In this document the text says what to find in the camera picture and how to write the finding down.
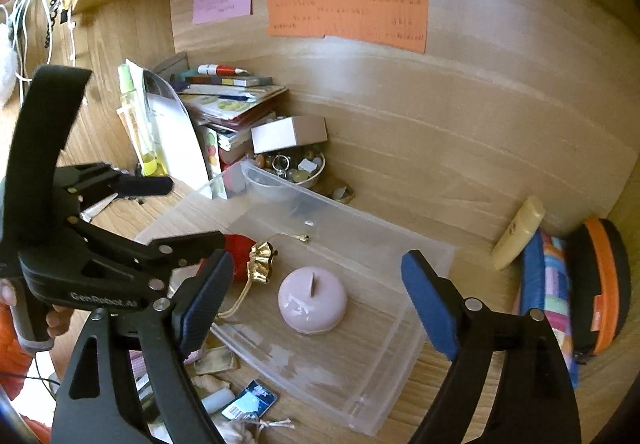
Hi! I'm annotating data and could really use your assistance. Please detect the stack of books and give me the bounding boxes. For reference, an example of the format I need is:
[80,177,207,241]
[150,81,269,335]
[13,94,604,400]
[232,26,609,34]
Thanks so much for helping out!
[177,68,291,169]

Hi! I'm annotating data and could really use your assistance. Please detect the wooden desktop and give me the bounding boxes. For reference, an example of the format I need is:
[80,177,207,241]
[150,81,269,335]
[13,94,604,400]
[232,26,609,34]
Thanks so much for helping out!
[50,164,621,444]

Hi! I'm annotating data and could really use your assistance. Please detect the red pouch with gold bow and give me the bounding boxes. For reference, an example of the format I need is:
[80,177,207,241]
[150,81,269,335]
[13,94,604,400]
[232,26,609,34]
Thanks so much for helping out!
[197,234,279,325]

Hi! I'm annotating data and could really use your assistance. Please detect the blue patterned pouch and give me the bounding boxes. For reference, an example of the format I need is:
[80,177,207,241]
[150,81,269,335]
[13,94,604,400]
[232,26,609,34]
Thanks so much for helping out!
[515,230,581,387]

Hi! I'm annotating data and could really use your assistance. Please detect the white drawstring cloth bag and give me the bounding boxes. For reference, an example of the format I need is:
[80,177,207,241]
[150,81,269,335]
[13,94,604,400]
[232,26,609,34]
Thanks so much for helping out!
[215,416,293,444]

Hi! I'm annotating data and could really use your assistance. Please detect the translucent bowl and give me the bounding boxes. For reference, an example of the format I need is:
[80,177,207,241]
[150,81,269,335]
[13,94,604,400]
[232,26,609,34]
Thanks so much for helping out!
[244,151,327,202]

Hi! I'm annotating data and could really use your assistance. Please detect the white cable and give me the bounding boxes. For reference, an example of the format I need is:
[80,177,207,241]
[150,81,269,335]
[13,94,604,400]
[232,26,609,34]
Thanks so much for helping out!
[12,0,51,84]

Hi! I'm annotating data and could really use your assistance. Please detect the red and white marker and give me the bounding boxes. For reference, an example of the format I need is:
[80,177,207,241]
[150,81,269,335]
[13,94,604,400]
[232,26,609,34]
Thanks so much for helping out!
[197,64,248,76]

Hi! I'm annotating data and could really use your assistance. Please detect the pile of bead trinkets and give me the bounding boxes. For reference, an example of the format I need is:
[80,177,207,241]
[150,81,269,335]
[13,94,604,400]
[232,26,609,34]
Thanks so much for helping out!
[255,146,326,185]

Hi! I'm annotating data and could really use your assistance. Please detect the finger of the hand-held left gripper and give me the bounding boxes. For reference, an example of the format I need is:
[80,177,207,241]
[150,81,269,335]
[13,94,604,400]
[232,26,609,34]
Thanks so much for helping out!
[70,219,227,295]
[54,163,174,225]

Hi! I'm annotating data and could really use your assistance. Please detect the clear plastic bin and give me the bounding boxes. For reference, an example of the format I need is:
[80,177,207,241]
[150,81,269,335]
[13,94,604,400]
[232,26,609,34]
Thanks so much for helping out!
[134,160,458,436]

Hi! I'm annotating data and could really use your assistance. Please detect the cream squeeze tube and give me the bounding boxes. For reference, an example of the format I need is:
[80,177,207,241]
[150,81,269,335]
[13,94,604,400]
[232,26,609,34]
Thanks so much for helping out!
[491,196,546,271]

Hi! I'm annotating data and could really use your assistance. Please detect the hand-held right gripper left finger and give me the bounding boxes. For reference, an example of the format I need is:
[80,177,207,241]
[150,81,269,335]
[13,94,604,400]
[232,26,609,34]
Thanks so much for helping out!
[52,249,236,444]

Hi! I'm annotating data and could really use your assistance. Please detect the white cardboard box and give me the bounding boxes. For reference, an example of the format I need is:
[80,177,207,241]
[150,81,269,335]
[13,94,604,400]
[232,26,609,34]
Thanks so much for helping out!
[250,115,329,155]

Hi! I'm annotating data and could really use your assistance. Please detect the white paper box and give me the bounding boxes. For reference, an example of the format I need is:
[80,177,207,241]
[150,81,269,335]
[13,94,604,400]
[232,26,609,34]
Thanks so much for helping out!
[125,58,213,185]

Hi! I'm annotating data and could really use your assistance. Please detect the pale blue tube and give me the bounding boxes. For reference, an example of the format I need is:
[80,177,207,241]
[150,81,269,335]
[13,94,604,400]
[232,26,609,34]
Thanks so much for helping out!
[200,388,233,415]

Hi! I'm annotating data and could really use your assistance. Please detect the black beaded cord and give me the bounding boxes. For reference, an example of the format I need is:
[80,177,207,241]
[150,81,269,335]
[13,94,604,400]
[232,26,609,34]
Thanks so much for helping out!
[44,0,65,49]

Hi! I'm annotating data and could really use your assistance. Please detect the pink apple-shaped ornament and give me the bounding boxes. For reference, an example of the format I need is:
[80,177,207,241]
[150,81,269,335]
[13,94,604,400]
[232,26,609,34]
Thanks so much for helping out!
[278,267,349,336]

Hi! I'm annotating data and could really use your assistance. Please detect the blue card packet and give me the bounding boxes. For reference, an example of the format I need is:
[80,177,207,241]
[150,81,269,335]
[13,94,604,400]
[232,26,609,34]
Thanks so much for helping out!
[220,380,278,421]

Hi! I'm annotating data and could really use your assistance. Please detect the orange and black case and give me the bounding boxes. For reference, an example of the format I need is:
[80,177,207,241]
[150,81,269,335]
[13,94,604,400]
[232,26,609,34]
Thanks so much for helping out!
[565,217,632,357]

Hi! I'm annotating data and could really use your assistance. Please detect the fruit-print box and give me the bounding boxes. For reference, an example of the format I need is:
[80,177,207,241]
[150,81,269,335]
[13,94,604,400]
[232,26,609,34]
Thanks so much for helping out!
[202,129,238,199]

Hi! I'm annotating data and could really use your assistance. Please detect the yellow-green spray bottle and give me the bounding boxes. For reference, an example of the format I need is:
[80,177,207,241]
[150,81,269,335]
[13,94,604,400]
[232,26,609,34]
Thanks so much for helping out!
[118,64,163,176]

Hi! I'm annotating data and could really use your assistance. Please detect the orange paper note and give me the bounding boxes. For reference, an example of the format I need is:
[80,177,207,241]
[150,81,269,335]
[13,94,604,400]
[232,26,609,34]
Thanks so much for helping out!
[265,0,430,54]

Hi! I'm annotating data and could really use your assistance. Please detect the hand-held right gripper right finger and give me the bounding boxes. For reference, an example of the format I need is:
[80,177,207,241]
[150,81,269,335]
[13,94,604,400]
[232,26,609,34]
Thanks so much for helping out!
[401,250,583,444]

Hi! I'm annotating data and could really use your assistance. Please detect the person's left hand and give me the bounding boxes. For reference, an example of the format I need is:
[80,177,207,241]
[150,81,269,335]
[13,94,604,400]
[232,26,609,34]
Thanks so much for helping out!
[0,280,73,340]

